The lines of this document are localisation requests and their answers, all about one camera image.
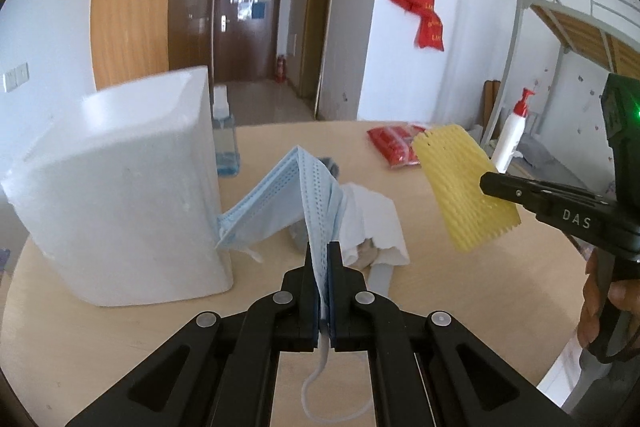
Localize double wall socket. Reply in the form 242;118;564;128
2;63;29;93

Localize blue spray bottle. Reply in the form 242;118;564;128
212;84;241;178

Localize red hanging bags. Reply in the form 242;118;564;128
390;0;445;52

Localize white foam box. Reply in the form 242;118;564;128
2;66;233;307

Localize blue surgical face mask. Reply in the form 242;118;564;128
214;145;374;425

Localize person right hand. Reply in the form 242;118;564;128
577;250;640;353

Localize white lotion pump bottle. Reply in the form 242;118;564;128
491;88;535;173

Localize green white plastic bag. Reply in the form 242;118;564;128
352;239;380;270

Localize white foam stick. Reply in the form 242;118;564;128
367;263;394;297

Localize dark brown entrance door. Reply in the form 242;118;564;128
213;0;281;83

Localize red snack packet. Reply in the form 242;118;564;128
367;124;427;168

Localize yellow foam net sleeve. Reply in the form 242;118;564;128
411;124;521;253

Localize brown side door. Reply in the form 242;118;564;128
298;0;332;118

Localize red fire extinguisher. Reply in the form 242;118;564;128
274;54;288;83

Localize metal bunk bed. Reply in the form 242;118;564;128
479;0;640;188

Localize white paper tissue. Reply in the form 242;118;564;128
338;183;410;268

